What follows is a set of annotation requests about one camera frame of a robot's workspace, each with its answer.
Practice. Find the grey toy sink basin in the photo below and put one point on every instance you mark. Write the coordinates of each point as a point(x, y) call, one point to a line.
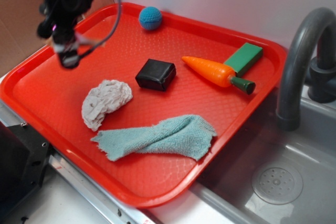
point(266, 175)

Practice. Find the crumpled white paper ball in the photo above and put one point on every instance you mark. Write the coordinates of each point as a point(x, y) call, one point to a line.
point(107, 97)

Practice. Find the red plastic tray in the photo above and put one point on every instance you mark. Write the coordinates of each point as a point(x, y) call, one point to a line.
point(49, 98)

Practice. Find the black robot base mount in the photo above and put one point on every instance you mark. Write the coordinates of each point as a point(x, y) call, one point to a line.
point(24, 157)

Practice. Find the green rectangular block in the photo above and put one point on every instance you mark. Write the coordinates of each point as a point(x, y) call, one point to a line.
point(244, 58)

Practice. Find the orange plastic toy carrot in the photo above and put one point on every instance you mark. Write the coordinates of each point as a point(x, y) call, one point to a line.
point(219, 74)

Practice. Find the brown cardboard box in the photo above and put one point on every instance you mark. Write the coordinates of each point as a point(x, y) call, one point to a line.
point(19, 40)

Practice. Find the grey toy faucet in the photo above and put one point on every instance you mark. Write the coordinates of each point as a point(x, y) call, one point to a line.
point(310, 61)

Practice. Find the black gripper body with cables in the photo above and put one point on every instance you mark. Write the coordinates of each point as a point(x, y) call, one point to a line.
point(58, 27)

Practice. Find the black square wrapped block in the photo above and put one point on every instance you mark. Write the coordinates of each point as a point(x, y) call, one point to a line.
point(156, 75)

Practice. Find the teal knitted cloth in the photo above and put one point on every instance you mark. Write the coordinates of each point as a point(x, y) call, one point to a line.
point(187, 135)

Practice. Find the blue crocheted ball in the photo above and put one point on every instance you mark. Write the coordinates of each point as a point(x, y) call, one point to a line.
point(150, 18)

